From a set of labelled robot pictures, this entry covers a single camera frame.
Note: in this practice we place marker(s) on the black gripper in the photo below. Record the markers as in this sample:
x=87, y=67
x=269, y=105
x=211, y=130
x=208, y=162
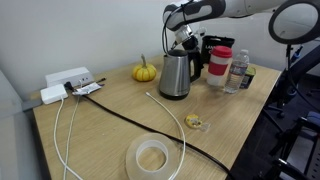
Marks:
x=191, y=43

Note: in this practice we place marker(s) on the pink and white coffee cup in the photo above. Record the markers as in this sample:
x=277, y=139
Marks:
x=219, y=63

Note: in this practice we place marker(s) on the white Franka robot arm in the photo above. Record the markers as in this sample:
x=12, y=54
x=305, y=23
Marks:
x=200, y=10

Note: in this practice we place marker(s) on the black plastic bin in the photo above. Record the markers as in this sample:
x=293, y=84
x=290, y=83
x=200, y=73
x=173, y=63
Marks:
x=216, y=41

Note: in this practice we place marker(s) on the stainless steel electric kettle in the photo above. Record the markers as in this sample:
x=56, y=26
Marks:
x=175, y=76

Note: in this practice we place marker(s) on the clear plastic water bottle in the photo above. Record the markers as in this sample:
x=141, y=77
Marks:
x=236, y=73

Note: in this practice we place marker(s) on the small yellow pumpkin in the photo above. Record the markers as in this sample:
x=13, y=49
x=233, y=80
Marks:
x=144, y=72

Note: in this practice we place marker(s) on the Spam can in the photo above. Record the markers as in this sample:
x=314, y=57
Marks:
x=249, y=78

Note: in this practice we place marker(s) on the small yellow tape dispenser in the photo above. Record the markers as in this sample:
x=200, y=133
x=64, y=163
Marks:
x=193, y=121

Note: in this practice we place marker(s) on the thin black stick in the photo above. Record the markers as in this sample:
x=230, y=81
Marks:
x=101, y=80

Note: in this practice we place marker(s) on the white divider panel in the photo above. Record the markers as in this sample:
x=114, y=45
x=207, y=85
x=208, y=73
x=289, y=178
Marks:
x=83, y=33

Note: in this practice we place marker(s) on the small white packet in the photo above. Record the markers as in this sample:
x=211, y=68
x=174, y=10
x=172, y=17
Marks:
x=87, y=88

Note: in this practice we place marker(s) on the clear tape roll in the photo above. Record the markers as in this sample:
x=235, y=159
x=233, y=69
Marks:
x=173, y=156

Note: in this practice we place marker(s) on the white power strip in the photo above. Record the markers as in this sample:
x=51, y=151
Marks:
x=66, y=76

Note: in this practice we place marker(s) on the white power adapter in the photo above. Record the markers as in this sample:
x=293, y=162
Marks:
x=53, y=93

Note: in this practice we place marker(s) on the grey flat board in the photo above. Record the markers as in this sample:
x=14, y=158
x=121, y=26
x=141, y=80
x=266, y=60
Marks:
x=10, y=93

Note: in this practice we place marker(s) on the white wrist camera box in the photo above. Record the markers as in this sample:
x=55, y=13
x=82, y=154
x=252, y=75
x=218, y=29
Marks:
x=201, y=32

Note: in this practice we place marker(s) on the black metal stand frame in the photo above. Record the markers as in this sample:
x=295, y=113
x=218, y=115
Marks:
x=286, y=166

